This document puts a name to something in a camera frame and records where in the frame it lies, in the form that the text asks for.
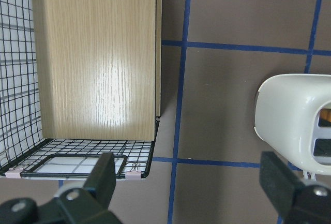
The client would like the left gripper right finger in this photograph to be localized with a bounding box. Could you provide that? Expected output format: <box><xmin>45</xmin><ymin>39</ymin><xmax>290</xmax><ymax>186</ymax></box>
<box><xmin>259</xmin><ymin>151</ymin><xmax>330</xmax><ymax>223</ymax></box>

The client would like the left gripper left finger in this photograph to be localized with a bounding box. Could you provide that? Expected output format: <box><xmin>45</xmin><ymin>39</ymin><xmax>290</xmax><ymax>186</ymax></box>
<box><xmin>1</xmin><ymin>153</ymin><xmax>122</xmax><ymax>223</ymax></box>

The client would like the white two-slot toaster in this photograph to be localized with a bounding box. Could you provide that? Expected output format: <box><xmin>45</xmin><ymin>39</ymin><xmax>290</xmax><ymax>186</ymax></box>
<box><xmin>254</xmin><ymin>73</ymin><xmax>330</xmax><ymax>175</ymax></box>

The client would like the bread slice in toaster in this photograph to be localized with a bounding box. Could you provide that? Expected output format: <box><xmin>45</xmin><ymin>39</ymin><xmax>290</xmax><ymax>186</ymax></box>
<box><xmin>320</xmin><ymin>109</ymin><xmax>331</xmax><ymax>122</ymax></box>

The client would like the white toaster power cord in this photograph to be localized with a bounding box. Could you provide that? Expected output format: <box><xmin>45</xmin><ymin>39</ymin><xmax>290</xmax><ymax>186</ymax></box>
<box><xmin>303</xmin><ymin>170</ymin><xmax>318</xmax><ymax>182</ymax></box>

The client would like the wire basket with wooden shelf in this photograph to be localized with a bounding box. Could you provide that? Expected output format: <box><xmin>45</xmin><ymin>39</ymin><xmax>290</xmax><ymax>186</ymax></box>
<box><xmin>1</xmin><ymin>0</ymin><xmax>162</xmax><ymax>180</ymax></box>

